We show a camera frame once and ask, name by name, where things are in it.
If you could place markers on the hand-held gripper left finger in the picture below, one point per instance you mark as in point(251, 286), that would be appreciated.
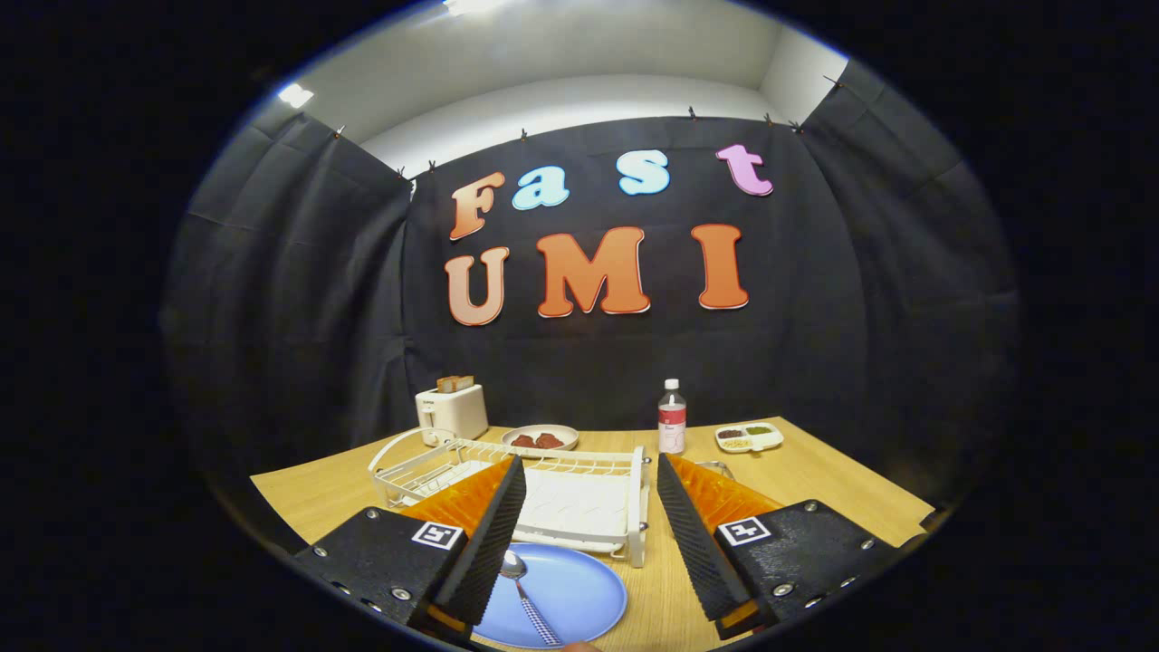
point(489, 534)

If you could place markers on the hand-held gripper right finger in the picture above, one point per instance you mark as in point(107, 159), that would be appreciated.
point(697, 543)

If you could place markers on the blue plate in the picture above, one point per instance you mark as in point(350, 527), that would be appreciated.
point(579, 598)

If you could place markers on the small round white dish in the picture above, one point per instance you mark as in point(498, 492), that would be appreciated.
point(566, 432)

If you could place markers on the white divided condiment tray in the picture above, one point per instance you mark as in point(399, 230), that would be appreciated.
point(751, 444)

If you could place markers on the clear bottle red label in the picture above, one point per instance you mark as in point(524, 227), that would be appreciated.
point(672, 426)

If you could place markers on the white toaster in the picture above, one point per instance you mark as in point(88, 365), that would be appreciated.
point(453, 417)

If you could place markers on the black backdrop cloth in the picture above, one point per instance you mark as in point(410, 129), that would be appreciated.
point(815, 317)

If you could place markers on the ceiling light panel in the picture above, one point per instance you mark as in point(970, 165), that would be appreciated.
point(295, 94)

